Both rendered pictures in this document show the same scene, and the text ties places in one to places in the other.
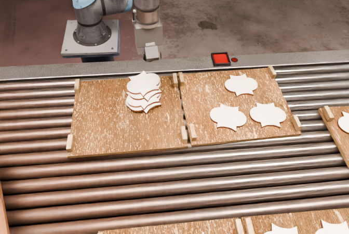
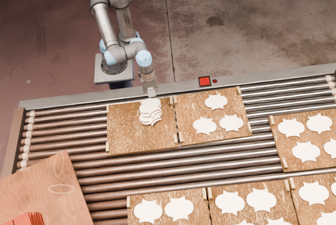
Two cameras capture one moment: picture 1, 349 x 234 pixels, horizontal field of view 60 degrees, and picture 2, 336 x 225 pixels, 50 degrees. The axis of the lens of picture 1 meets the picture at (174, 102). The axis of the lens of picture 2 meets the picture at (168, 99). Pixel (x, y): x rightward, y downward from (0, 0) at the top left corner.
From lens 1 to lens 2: 101 cm
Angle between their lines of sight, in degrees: 8
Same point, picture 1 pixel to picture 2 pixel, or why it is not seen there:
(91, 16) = not seen: hidden behind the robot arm
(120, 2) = not seen: hidden behind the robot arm
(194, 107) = (183, 120)
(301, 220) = (241, 188)
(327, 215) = (257, 185)
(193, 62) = (185, 85)
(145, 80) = (151, 103)
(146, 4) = (145, 71)
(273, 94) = (237, 108)
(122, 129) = (138, 137)
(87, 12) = not seen: hidden behind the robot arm
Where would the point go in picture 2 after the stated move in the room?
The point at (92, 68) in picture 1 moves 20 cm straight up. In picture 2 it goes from (116, 94) to (109, 74)
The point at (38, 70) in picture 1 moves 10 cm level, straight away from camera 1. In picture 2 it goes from (81, 97) to (76, 87)
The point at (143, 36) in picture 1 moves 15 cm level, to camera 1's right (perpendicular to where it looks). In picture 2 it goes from (146, 85) to (174, 84)
